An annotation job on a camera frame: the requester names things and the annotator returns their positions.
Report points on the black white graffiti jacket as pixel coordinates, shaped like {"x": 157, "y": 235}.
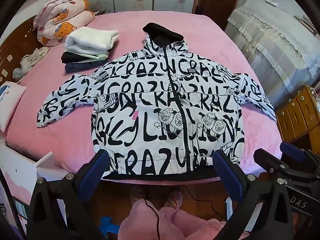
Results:
{"x": 162, "y": 111}

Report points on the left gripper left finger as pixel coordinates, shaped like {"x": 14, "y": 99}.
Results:
{"x": 56, "y": 210}

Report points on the white bedside table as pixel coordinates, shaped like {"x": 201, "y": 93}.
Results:
{"x": 21, "y": 174}

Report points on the pink pajama legs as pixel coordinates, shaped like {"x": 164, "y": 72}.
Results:
{"x": 169, "y": 222}

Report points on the light green folded garment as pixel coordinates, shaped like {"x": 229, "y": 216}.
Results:
{"x": 102, "y": 56}

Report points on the lace covered furniture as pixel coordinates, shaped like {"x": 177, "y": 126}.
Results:
{"x": 282, "y": 52}

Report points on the yellow wooden drawer cabinet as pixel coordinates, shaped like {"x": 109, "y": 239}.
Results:
{"x": 299, "y": 116}

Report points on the crumpled beige cloth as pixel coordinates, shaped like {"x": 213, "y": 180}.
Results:
{"x": 28, "y": 61}

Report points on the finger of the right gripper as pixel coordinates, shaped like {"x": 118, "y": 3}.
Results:
{"x": 272, "y": 165}
{"x": 295, "y": 152}

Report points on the blue plastic stool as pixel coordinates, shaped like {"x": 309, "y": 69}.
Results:
{"x": 106, "y": 226}

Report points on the bear print folded quilt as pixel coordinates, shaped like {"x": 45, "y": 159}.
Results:
{"x": 58, "y": 18}

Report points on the navy folded garment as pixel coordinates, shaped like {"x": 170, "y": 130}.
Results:
{"x": 78, "y": 67}

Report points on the black folded garment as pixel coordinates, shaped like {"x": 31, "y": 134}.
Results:
{"x": 68, "y": 57}

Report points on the white folded fleece garment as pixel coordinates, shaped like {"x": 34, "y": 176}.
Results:
{"x": 91, "y": 41}

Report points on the white pillow blue print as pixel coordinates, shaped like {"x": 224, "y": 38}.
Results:
{"x": 11, "y": 94}

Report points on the brown wooden headboard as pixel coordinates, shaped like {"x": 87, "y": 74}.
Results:
{"x": 22, "y": 41}

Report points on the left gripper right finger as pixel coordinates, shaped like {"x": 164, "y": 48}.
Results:
{"x": 275, "y": 217}

